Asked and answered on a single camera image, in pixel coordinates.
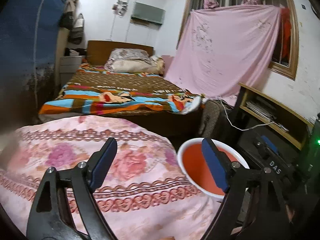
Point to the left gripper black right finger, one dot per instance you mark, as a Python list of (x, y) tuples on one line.
[(266, 217)]

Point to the white drawer nightstand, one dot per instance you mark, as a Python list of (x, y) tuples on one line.
[(68, 66)]

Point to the wall socket with plugs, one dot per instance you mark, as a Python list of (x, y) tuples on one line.
[(120, 8)]

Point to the floral pillow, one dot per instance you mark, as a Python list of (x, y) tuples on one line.
[(128, 54)]

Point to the wooden bookshelf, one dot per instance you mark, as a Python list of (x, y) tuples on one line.
[(280, 118)]

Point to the pink floral bed blanket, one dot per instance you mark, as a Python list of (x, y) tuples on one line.
[(145, 195)]

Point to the green covered wall box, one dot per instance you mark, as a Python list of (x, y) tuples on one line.
[(147, 13)]

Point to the red bin with white rim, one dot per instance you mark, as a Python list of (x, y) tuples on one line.
[(193, 165)]

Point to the pink sheet over window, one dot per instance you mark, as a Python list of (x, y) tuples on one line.
[(224, 47)]

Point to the wooden bed headboard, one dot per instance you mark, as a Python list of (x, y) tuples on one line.
[(98, 51)]

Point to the grey knitted chair cover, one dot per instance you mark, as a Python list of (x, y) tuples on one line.
[(214, 123)]

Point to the black hanging bag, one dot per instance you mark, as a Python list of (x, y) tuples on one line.
[(67, 19)]

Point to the grey hanging handbag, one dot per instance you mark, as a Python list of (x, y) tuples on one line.
[(77, 32)]

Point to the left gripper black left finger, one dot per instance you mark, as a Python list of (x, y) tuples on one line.
[(50, 215)]

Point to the colourful striped bed blanket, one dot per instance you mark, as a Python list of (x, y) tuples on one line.
[(95, 90)]

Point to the blue fabric wardrobe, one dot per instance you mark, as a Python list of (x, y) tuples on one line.
[(29, 32)]

